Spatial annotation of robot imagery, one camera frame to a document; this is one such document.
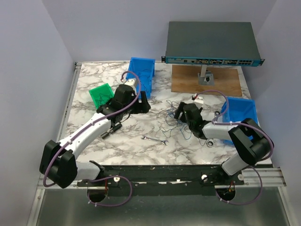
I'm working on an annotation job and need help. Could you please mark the green plastic bin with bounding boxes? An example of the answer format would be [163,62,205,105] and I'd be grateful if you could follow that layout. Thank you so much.
[89,83,114,109]

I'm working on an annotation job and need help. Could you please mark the blue purple wires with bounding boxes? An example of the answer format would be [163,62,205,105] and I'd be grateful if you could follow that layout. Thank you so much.
[157,99,207,145]

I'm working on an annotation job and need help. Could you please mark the blue bin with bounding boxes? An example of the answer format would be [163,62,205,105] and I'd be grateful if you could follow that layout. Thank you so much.
[220,96,260,145]
[128,57,155,99]

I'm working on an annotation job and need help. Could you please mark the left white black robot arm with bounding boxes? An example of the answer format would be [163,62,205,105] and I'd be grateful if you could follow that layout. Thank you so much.
[40,84,151,188]

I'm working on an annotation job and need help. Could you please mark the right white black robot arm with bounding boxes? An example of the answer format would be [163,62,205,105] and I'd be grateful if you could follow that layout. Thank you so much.
[174,102,274,185]

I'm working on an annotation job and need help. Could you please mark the black T-shaped tool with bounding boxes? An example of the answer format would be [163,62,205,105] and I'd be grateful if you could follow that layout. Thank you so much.
[101,123,122,139]

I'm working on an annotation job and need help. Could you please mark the brown wooden board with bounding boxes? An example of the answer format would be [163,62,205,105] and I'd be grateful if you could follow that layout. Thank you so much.
[171,65,242,97]

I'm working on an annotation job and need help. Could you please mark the ratcheting combination wrench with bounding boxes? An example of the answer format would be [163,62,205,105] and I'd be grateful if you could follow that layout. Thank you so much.
[206,111,221,147]

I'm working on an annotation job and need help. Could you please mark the small open-end wrench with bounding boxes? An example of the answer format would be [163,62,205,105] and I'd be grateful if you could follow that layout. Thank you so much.
[141,136,169,145]

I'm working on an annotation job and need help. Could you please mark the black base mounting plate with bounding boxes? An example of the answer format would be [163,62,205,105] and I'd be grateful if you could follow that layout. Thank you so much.
[69,165,244,196]

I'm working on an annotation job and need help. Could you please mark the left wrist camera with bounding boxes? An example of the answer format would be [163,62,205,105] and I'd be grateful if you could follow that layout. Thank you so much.
[123,78,138,94]

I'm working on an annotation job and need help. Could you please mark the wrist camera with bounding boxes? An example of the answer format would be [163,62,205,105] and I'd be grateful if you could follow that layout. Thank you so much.
[123,78,138,94]
[191,94,204,107]

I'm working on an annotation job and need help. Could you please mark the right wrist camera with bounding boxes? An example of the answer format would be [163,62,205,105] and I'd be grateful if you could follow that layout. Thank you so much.
[191,94,204,107]

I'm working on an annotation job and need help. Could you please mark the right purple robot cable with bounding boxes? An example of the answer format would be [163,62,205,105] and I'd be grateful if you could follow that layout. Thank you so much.
[192,90,275,205]

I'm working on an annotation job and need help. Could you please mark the grey metal switch stand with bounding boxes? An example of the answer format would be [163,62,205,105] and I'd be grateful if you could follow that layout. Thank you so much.
[198,65,214,86]

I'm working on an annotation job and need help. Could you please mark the teal network switch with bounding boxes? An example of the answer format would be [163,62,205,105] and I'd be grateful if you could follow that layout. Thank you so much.
[161,21,264,67]

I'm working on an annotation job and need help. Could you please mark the aluminium frame rail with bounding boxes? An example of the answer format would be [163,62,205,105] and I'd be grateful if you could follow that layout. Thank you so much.
[37,167,286,189]

